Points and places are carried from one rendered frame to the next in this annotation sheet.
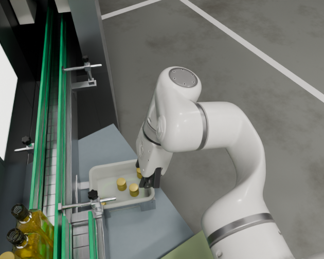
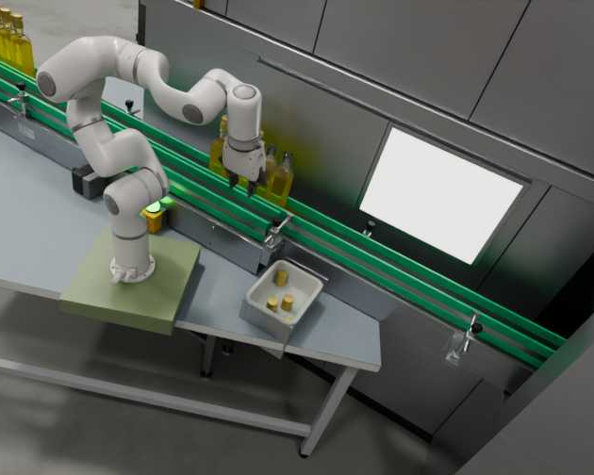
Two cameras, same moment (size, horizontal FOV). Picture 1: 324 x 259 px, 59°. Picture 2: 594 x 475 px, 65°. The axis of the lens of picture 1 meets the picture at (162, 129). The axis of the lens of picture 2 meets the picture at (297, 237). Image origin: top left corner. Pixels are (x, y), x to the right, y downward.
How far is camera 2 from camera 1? 1.22 m
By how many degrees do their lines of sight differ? 75
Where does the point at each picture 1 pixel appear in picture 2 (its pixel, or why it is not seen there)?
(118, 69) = not seen: outside the picture
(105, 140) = (359, 341)
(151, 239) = (216, 293)
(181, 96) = (232, 83)
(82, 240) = not seen: hidden behind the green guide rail
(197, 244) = (172, 293)
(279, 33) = not seen: outside the picture
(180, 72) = (249, 92)
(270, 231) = (135, 51)
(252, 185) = (155, 60)
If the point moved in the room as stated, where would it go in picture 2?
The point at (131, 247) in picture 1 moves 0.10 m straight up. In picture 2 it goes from (225, 278) to (230, 256)
